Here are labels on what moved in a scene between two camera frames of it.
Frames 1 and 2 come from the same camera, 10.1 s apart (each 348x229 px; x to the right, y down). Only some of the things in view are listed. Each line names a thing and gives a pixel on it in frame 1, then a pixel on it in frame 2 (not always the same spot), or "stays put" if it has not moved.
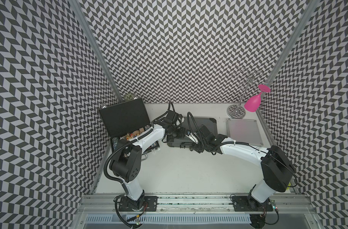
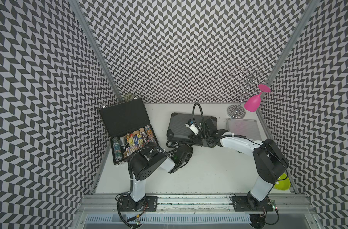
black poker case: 191,124 stays put
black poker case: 124,120 stays put
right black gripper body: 200,146 → 201,135
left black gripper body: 178,132 → 188,158
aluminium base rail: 195,204 stays put
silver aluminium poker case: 243,130 stays put
